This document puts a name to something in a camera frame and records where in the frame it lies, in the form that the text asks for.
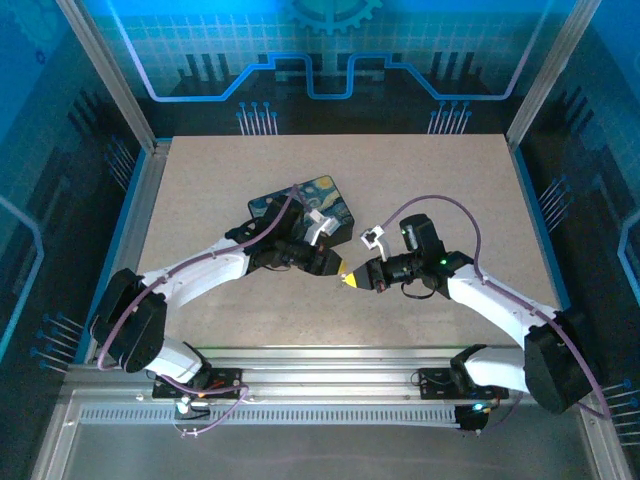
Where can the black box with painted lid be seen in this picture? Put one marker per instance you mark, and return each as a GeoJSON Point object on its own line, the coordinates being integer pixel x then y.
{"type": "Point", "coordinates": [320, 192]}

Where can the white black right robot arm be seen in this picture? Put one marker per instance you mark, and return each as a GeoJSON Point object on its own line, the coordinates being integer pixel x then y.
{"type": "Point", "coordinates": [490, 300]}

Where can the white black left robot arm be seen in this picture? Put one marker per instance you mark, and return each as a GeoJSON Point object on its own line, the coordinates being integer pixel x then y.
{"type": "Point", "coordinates": [200, 272]}

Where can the small black controller board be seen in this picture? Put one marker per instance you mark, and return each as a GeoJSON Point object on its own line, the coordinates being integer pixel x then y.
{"type": "Point", "coordinates": [472, 417]}

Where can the aluminium front rail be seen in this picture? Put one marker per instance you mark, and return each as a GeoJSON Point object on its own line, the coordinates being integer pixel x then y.
{"type": "Point", "coordinates": [325, 370]}

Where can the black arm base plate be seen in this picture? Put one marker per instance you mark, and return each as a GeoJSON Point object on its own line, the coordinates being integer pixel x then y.
{"type": "Point", "coordinates": [225, 382]}
{"type": "Point", "coordinates": [435, 382]}

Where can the aluminium side rail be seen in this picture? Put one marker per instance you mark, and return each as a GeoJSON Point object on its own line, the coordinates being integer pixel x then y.
{"type": "Point", "coordinates": [135, 240]}

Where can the aluminium frame post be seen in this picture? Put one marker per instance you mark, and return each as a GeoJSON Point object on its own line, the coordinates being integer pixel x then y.
{"type": "Point", "coordinates": [550, 75]}
{"type": "Point", "coordinates": [107, 75]}

